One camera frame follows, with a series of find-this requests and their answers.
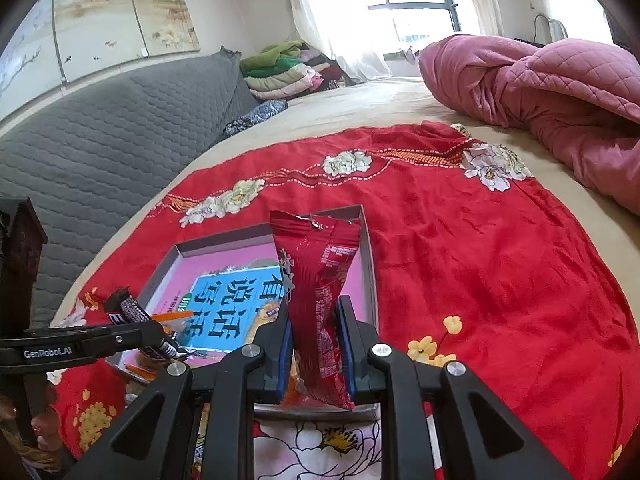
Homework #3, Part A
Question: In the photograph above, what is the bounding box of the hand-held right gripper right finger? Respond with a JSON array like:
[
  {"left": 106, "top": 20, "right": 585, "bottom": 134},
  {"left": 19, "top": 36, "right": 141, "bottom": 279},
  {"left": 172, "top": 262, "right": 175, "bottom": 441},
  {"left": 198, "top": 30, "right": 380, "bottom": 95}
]
[{"left": 336, "top": 296, "right": 576, "bottom": 480}]

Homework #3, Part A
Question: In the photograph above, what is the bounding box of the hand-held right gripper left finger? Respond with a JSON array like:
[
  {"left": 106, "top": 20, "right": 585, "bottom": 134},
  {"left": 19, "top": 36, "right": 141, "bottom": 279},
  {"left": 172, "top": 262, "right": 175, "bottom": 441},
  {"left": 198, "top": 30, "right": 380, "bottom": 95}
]
[{"left": 65, "top": 312, "right": 296, "bottom": 480}]

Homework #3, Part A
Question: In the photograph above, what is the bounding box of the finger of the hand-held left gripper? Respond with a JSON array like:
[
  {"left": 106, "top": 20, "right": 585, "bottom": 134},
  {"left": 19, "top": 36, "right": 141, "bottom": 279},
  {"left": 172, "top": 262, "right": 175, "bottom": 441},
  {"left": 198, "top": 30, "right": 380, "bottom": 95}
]
[{"left": 80, "top": 321, "right": 169, "bottom": 357}]

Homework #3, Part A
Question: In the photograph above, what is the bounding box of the dark chocolate bar wrapper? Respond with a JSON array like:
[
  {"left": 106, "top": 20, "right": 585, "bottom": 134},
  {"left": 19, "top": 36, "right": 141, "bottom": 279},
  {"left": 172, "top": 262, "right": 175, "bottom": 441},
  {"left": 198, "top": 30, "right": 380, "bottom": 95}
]
[{"left": 103, "top": 287, "right": 189, "bottom": 362}]

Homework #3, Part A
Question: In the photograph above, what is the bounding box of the orange peanut packet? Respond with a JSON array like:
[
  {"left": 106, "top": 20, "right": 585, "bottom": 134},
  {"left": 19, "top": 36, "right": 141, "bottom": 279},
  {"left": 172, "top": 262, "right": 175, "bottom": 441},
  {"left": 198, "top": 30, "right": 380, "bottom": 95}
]
[{"left": 124, "top": 310, "right": 197, "bottom": 387}]

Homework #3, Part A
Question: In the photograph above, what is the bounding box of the red wafer packet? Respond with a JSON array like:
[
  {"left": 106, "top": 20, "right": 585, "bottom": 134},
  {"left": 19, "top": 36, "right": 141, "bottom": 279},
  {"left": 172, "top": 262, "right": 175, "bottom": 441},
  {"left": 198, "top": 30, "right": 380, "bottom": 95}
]
[{"left": 269, "top": 210, "right": 362, "bottom": 414}]

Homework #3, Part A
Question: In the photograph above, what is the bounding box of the grey cardboard box pink inside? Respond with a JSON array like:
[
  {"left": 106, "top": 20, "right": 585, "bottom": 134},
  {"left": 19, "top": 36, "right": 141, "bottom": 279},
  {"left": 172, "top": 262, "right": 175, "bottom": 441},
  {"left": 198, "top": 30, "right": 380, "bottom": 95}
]
[{"left": 116, "top": 203, "right": 381, "bottom": 422}]

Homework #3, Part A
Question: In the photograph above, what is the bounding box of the person's left hand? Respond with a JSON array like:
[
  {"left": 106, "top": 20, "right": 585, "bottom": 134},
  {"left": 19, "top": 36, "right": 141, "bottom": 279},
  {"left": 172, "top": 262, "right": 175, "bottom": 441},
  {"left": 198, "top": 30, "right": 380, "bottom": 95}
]
[{"left": 29, "top": 401, "right": 61, "bottom": 438}]

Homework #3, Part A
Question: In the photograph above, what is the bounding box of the red floral cloth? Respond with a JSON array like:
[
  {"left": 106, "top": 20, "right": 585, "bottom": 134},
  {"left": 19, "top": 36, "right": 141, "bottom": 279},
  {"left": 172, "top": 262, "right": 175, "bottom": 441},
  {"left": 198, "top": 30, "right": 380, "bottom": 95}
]
[{"left": 50, "top": 121, "right": 640, "bottom": 480}]

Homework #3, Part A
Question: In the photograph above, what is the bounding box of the grey quilted headboard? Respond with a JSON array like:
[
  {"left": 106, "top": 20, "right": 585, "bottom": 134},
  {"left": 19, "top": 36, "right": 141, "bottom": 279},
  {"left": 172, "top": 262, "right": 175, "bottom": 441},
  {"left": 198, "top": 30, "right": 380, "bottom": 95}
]
[{"left": 0, "top": 46, "right": 262, "bottom": 327}]

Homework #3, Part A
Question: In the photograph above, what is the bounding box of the blue patterned cloth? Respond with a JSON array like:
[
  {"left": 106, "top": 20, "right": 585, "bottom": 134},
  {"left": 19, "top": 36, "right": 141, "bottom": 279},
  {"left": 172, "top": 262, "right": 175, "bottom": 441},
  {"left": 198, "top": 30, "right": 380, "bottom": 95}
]
[{"left": 223, "top": 99, "right": 290, "bottom": 138}]

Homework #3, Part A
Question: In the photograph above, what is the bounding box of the stack of folded clothes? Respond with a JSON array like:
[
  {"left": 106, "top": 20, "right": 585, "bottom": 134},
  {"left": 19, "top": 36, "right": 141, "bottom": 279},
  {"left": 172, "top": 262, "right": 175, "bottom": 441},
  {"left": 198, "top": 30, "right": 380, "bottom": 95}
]
[{"left": 240, "top": 40, "right": 352, "bottom": 102}]

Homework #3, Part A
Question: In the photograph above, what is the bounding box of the pink quilted blanket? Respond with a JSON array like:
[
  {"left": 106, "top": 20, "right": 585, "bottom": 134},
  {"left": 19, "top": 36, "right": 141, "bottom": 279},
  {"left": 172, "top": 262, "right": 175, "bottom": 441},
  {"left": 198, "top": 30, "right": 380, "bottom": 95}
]
[{"left": 417, "top": 32, "right": 640, "bottom": 217}]

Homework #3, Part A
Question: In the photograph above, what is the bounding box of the white curtain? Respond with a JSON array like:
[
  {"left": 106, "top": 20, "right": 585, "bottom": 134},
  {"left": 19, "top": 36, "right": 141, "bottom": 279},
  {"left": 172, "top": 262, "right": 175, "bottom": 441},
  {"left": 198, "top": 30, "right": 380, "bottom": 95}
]
[{"left": 279, "top": 0, "right": 397, "bottom": 87}]

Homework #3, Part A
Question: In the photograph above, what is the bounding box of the small white fan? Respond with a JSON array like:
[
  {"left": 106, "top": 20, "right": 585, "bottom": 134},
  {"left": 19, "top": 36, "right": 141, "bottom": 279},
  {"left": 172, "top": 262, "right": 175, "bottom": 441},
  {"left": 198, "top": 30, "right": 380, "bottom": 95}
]
[{"left": 532, "top": 12, "right": 569, "bottom": 42}]

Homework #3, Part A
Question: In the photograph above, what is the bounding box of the dark brown post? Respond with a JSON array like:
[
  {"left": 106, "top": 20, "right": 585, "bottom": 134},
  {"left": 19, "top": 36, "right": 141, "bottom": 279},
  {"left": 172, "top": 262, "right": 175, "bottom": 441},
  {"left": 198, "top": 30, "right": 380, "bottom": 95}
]
[{"left": 0, "top": 196, "right": 50, "bottom": 461}]

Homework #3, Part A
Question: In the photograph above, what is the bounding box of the floral wall painting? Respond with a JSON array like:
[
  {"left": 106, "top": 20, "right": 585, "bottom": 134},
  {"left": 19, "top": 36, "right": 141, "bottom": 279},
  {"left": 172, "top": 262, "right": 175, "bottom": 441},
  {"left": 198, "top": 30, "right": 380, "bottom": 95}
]
[{"left": 0, "top": 0, "right": 202, "bottom": 122}]

